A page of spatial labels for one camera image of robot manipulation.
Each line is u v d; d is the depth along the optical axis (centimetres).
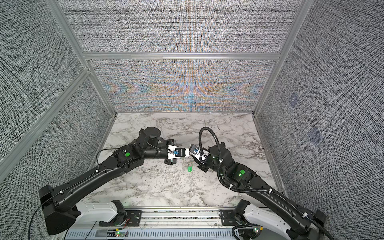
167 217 75
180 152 51
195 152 57
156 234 70
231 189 48
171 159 57
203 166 62
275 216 52
